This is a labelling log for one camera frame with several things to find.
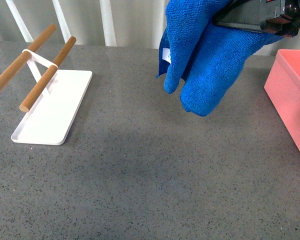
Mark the white towel rack stand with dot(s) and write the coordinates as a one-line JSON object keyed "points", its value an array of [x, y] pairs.
{"points": [[49, 120]]}

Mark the right wooden rack bar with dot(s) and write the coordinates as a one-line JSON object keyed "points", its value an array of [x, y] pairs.
{"points": [[37, 90]]}

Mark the wooden rack bar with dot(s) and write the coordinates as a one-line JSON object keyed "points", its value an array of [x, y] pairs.
{"points": [[37, 90], [22, 59]]}

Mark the pink plastic bin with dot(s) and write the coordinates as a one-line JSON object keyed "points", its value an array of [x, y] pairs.
{"points": [[283, 88]]}

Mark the left wooden rack bar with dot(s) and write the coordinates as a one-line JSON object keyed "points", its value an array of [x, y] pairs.
{"points": [[22, 59]]}

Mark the blue microfiber cloth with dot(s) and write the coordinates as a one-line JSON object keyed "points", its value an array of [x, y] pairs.
{"points": [[207, 57]]}

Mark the white curtain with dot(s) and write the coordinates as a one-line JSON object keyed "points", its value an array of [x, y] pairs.
{"points": [[111, 23]]}

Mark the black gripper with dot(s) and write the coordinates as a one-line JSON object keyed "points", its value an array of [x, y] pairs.
{"points": [[278, 17]]}

